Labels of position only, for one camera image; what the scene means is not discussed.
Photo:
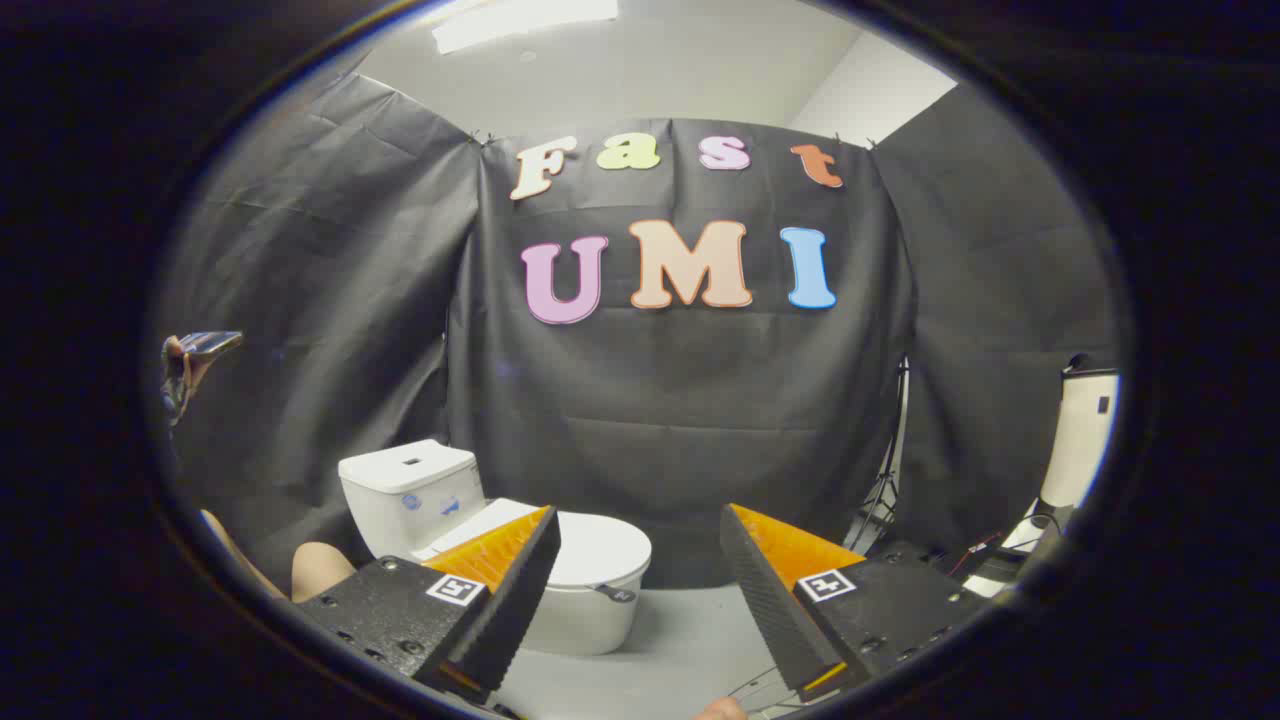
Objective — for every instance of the white toilet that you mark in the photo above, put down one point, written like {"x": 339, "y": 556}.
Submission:
{"x": 405, "y": 495}

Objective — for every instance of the white standing panel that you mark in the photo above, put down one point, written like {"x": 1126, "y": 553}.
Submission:
{"x": 1078, "y": 440}

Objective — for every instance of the black backdrop cloth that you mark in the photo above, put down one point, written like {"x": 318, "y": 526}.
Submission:
{"x": 680, "y": 400}

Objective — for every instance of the white toilet lid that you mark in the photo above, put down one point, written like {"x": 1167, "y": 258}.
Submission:
{"x": 600, "y": 545}

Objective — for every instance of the black tripod stand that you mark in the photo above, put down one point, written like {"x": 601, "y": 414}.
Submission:
{"x": 885, "y": 480}

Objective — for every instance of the dark smartphone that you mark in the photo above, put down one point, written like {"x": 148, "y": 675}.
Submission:
{"x": 210, "y": 343}

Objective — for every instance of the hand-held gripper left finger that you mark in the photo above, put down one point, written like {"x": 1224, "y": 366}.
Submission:
{"x": 515, "y": 590}

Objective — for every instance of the person's bare leg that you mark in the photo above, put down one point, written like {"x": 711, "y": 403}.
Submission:
{"x": 238, "y": 555}
{"x": 320, "y": 572}

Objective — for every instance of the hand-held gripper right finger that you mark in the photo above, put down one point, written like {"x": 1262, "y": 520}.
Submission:
{"x": 770, "y": 600}

